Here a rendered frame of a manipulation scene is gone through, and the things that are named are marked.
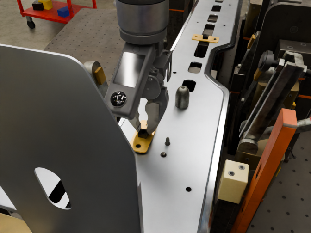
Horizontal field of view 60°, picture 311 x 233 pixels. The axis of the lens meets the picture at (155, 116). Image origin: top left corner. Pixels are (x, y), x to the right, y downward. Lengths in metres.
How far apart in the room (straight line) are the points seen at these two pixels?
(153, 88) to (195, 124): 0.17
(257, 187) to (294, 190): 0.53
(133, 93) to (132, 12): 0.11
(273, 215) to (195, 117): 0.39
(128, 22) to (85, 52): 1.10
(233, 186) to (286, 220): 0.44
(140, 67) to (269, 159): 0.21
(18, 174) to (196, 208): 0.31
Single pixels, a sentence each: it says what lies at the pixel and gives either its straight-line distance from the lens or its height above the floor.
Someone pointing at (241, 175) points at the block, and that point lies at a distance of 0.42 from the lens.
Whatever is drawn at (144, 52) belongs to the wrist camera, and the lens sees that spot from 0.41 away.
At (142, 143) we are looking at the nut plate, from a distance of 0.52.
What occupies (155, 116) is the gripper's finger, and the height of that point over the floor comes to 1.07.
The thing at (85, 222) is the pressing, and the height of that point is 1.19.
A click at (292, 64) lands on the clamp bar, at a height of 1.21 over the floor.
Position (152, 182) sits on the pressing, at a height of 1.00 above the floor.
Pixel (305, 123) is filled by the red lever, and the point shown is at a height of 1.12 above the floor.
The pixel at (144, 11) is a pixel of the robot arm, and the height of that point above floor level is 1.26.
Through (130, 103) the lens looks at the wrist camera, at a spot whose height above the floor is 1.15.
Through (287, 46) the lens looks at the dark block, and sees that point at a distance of 0.65.
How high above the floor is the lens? 1.39
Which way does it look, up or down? 42 degrees down
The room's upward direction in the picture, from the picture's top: straight up
